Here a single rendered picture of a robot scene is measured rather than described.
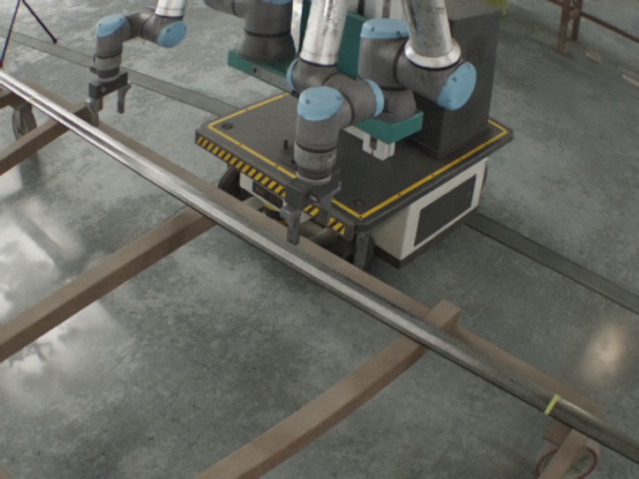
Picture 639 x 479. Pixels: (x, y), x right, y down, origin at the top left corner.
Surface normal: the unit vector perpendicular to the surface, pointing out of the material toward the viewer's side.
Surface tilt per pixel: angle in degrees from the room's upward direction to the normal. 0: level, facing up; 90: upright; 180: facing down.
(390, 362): 0
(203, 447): 0
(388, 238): 90
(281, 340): 0
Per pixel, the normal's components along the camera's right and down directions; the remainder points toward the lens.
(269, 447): 0.07, -0.80
